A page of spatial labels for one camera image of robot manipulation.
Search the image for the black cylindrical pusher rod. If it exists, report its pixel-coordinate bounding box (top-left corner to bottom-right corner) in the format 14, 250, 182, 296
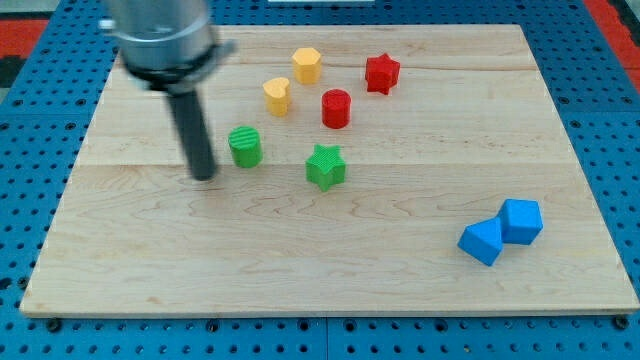
167, 90, 217, 181

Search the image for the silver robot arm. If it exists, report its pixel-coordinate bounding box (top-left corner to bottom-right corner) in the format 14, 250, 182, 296
100, 0, 236, 181

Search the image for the green star block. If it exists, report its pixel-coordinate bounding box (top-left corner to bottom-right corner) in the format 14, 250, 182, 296
305, 144, 346, 192

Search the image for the red star block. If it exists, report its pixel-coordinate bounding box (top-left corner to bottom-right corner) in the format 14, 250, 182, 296
365, 53, 401, 95

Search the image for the blue cube block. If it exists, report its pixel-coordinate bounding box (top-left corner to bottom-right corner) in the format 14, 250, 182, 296
498, 199, 543, 245

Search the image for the green cylinder block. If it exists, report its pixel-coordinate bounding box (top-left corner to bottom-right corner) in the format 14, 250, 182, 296
228, 126, 263, 168

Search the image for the yellow heart block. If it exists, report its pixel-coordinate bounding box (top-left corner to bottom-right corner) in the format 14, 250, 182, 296
262, 77, 291, 117

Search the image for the yellow hexagon block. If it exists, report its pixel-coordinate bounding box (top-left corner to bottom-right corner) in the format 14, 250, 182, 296
291, 47, 322, 85

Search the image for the red cylinder block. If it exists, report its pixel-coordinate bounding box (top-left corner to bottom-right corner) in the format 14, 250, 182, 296
321, 89, 351, 129

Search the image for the wooden board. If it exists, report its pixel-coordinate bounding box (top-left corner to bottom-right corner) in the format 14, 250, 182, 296
20, 25, 639, 319

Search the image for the blue triangular block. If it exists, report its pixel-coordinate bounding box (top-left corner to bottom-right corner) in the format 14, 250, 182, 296
457, 217, 503, 266

